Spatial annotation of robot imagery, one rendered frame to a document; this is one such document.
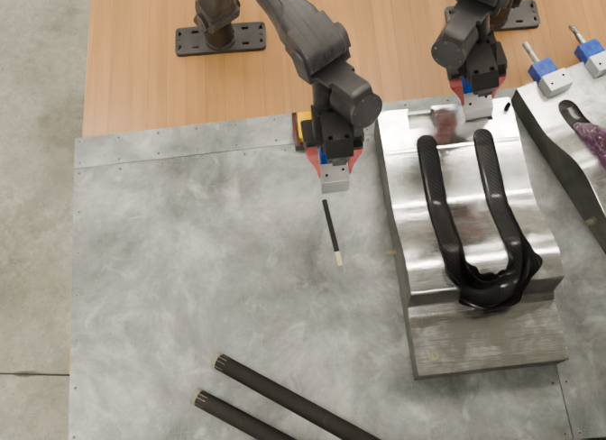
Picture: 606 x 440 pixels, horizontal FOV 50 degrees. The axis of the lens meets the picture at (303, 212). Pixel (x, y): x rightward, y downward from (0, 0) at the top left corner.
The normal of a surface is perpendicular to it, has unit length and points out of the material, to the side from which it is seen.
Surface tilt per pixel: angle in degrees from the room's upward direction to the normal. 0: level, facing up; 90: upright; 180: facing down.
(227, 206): 0
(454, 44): 79
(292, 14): 12
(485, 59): 23
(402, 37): 0
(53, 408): 0
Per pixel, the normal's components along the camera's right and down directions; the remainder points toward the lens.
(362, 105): 0.54, 0.54
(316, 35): 0.09, -0.19
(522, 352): -0.04, -0.35
